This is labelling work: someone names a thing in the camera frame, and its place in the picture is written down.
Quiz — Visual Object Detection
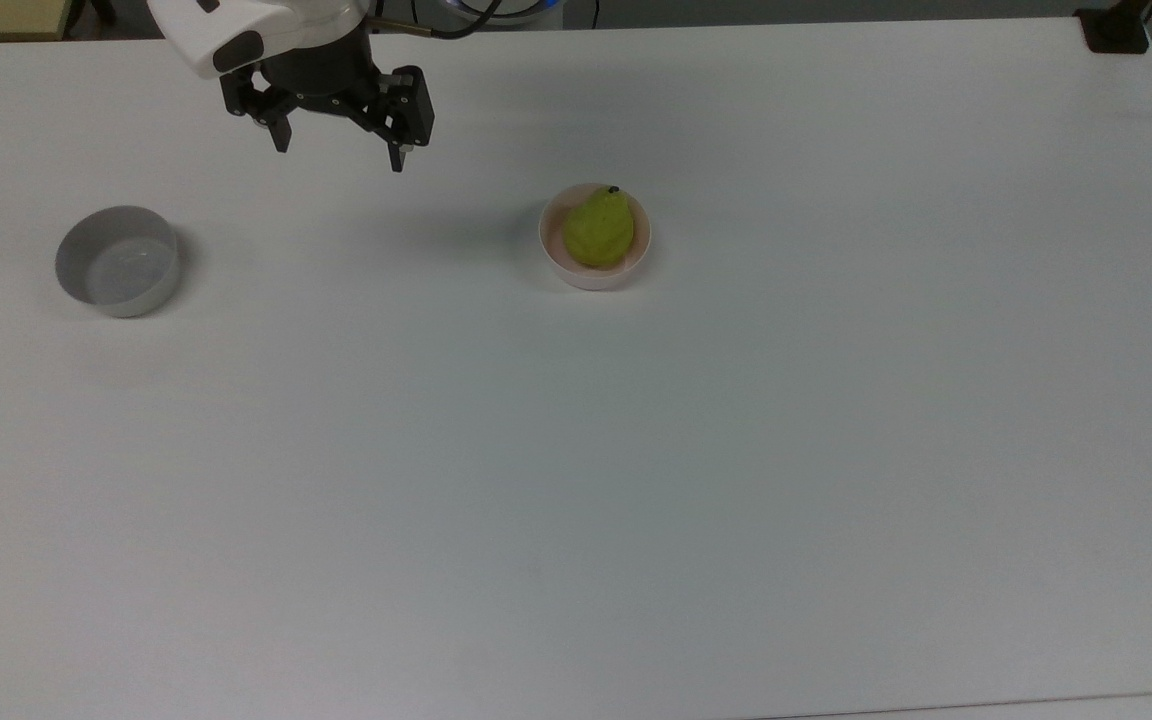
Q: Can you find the black table clamp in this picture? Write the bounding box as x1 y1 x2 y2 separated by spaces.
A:
1075 0 1152 55

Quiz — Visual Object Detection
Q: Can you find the green pear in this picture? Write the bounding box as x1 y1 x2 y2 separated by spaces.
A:
563 185 636 269

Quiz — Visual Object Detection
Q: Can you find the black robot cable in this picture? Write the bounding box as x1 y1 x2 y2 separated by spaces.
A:
372 0 549 42

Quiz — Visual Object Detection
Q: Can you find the grey bowl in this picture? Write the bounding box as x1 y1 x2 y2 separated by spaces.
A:
55 205 181 319

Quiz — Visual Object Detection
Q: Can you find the pink bowl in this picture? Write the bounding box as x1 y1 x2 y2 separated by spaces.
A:
538 183 653 292

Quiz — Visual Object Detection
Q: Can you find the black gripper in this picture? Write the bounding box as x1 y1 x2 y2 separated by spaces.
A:
219 35 436 174

